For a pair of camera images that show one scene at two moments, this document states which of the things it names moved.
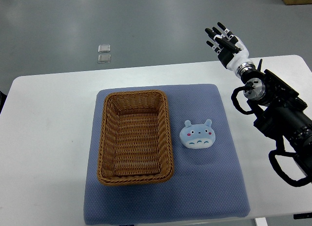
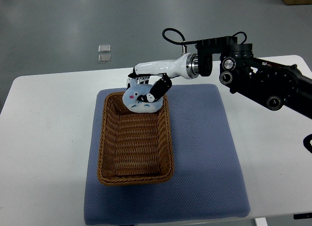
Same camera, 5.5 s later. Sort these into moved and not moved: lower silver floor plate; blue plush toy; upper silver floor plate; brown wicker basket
Moved: blue plush toy
Not moved: lower silver floor plate; brown wicker basket; upper silver floor plate
